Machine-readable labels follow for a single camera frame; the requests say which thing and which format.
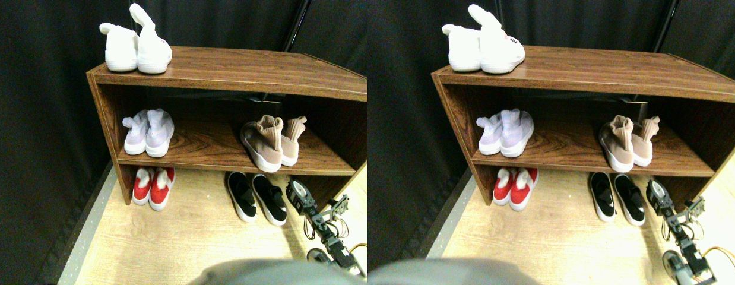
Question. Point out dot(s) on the white shoe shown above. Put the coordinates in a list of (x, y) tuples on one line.
[(121, 50), (501, 53), (154, 53), (462, 50)]

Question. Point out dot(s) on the red shoe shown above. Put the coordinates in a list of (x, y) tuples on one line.
[(142, 190), (160, 193), (503, 190), (523, 193)]

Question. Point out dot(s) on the brown shoe rack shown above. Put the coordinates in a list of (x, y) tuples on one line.
[(587, 68), (237, 68)]

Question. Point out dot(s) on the lilac shoe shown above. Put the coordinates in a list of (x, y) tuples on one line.
[(136, 136), (160, 133), (490, 136), (518, 133)]

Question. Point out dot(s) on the black shoe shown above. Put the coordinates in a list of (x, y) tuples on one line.
[(630, 200), (271, 200), (241, 196), (602, 196)]

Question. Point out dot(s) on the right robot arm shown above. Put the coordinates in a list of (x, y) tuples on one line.
[(691, 261), (338, 249)]

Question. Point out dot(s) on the beige shoe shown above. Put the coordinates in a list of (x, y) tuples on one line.
[(618, 142), (645, 142), (291, 142), (263, 142)]

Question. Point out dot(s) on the black curtain stand pole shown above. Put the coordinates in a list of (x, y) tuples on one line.
[(296, 27), (667, 27)]

